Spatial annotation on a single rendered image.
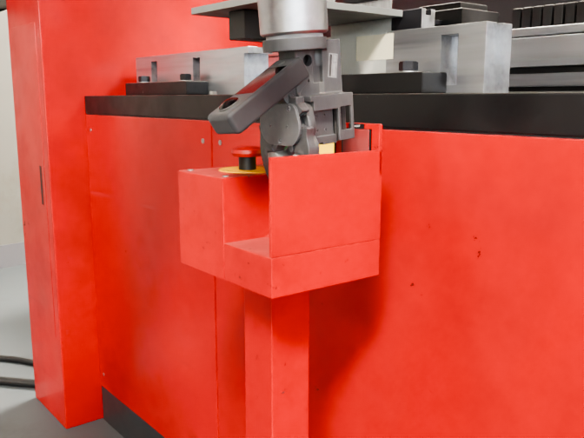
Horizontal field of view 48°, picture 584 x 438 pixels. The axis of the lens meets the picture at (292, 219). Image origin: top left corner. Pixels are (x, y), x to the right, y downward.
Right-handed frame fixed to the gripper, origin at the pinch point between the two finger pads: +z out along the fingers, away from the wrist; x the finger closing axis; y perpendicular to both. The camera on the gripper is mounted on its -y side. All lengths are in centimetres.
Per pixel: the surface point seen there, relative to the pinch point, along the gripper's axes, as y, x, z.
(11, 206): 42, 298, 45
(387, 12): 29.9, 12.8, -23.7
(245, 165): 0.2, 9.0, -5.5
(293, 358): 0.2, 2.1, 18.2
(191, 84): 26, 67, -14
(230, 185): -5.0, 4.5, -4.3
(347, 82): 25.6, 17.6, -13.8
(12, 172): 45, 298, 28
